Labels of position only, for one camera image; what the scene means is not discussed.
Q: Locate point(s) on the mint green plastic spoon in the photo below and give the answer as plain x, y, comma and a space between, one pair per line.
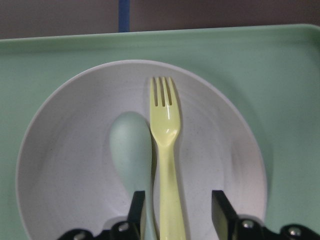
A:
131, 152

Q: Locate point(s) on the yellow plastic fork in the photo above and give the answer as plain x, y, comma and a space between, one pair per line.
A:
165, 126

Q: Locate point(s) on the mint green plastic tray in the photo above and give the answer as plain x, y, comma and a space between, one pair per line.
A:
270, 73

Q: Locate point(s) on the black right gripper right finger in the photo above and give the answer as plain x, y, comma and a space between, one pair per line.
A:
223, 215

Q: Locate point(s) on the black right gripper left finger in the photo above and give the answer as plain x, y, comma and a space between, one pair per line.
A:
136, 218

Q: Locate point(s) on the white round plate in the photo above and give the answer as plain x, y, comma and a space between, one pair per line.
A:
66, 179

